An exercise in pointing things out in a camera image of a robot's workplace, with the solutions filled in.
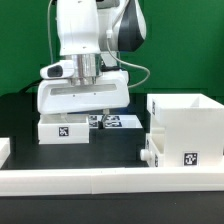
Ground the white left fence rail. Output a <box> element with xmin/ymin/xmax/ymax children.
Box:
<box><xmin>0</xmin><ymin>138</ymin><xmax>10</xmax><ymax>169</ymax></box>

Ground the white front fence rail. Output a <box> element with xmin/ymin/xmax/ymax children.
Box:
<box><xmin>0</xmin><ymin>166</ymin><xmax>224</xmax><ymax>196</ymax></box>

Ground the printed marker sheet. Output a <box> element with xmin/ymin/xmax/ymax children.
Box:
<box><xmin>89</xmin><ymin>115</ymin><xmax>142</xmax><ymax>129</ymax></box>

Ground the white drawer box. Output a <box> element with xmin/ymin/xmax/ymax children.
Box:
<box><xmin>140</xmin><ymin>134</ymin><xmax>164</xmax><ymax>167</ymax></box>
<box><xmin>38</xmin><ymin>114</ymin><xmax>89</xmax><ymax>144</ymax></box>

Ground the white fence rail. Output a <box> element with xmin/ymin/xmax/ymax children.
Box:
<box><xmin>0</xmin><ymin>166</ymin><xmax>224</xmax><ymax>196</ymax></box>
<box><xmin>0</xmin><ymin>138</ymin><xmax>10</xmax><ymax>169</ymax></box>

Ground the white hanging cable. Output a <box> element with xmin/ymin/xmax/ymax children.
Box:
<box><xmin>105</xmin><ymin>0</ymin><xmax>151</xmax><ymax>90</ymax></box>

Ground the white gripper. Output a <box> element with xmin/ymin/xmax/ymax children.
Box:
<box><xmin>37</xmin><ymin>70</ymin><xmax>130</xmax><ymax>123</ymax></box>

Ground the black cable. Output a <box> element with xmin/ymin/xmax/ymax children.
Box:
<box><xmin>18</xmin><ymin>79</ymin><xmax>42</xmax><ymax>95</ymax></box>

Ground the white drawer cabinet frame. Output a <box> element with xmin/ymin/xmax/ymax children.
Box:
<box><xmin>146</xmin><ymin>94</ymin><xmax>224</xmax><ymax>167</ymax></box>

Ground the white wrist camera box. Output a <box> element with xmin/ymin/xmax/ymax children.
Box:
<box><xmin>40</xmin><ymin>60</ymin><xmax>74</xmax><ymax>80</ymax></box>

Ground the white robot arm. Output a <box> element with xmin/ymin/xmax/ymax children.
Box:
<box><xmin>37</xmin><ymin>0</ymin><xmax>146</xmax><ymax>119</ymax></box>

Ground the white front drawer box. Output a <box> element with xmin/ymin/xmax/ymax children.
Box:
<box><xmin>140</xmin><ymin>134</ymin><xmax>164</xmax><ymax>167</ymax></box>

